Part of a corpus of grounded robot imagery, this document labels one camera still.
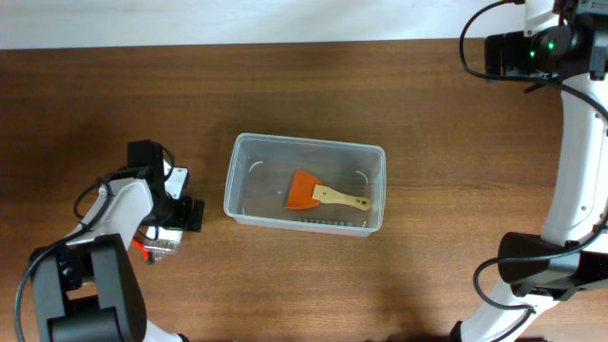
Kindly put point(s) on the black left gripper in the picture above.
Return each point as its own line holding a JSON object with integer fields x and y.
{"x": 181, "y": 219}

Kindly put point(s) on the clear case coloured bits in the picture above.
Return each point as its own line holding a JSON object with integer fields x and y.
{"x": 160, "y": 242}

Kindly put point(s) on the orange socket bit rail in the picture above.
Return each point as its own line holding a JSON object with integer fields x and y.
{"x": 326, "y": 222}

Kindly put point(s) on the orange scraper wooden handle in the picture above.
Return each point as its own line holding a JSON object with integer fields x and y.
{"x": 308, "y": 192}

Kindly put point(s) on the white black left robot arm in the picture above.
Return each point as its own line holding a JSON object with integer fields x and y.
{"x": 84, "y": 286}

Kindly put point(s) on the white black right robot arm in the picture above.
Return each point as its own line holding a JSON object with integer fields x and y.
{"x": 563, "y": 45}

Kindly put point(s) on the clear plastic container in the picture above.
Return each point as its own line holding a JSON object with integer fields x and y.
{"x": 262, "y": 168}

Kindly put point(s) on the red handled pliers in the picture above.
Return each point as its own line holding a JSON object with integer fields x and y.
{"x": 140, "y": 249}

